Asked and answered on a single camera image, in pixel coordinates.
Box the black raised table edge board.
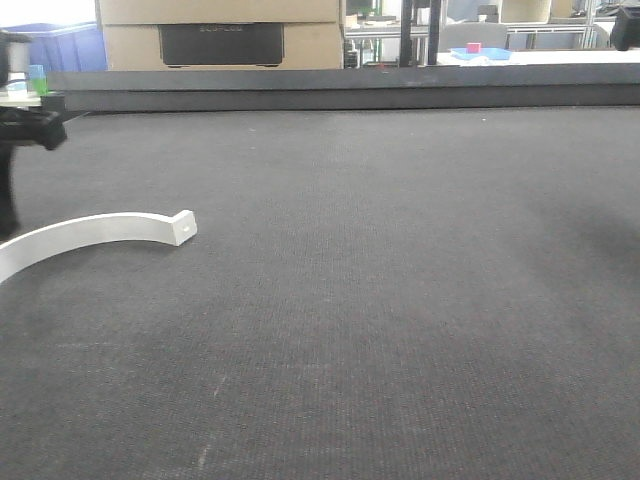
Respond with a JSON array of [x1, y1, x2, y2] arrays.
[[45, 61, 640, 113]]

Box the black vertical stand post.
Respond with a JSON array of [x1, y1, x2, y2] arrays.
[[398, 0, 443, 67]]

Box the large cardboard box with label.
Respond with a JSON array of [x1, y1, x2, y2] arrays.
[[96, 0, 345, 71]]

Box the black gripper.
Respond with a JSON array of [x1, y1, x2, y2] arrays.
[[1, 108, 67, 151]]

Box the blue plastic bin at window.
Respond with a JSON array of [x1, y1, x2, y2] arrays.
[[4, 21, 108, 72]]

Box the white curved PVC pipe clamp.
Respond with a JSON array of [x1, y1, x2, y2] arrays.
[[1, 210, 198, 281]]

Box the small blue and green cubes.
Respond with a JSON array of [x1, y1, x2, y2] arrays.
[[28, 64, 49, 96]]

